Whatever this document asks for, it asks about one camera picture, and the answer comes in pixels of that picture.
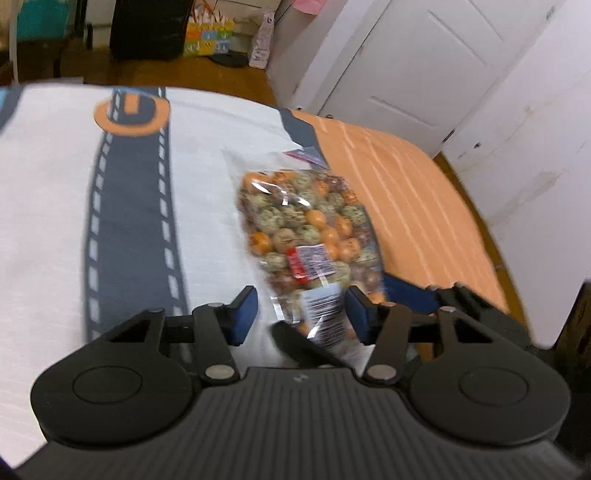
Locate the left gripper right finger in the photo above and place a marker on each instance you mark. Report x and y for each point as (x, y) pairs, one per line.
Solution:
(387, 327)

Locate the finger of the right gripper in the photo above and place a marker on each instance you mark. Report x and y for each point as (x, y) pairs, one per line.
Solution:
(419, 300)
(304, 352)

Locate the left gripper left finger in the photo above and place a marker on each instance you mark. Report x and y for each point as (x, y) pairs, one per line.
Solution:
(217, 327)

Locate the clear bag of coated nuts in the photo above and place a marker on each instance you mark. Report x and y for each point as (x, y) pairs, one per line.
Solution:
(312, 238)

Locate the white door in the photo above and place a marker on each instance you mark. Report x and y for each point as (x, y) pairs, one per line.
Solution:
(426, 65)

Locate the white paper bag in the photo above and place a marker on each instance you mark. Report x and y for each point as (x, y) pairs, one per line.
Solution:
(259, 53)

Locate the colourful gift bag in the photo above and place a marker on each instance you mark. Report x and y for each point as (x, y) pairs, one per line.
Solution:
(208, 32)

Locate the black suitcase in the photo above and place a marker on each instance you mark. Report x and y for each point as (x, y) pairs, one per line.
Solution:
(148, 30)

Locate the pink hanging bag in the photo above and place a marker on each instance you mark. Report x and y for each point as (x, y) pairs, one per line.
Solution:
(309, 7)

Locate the teal tote bag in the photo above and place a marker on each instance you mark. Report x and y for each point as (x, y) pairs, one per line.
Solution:
(45, 20)

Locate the white adjustable desk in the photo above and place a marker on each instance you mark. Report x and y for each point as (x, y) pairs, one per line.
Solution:
(43, 57)

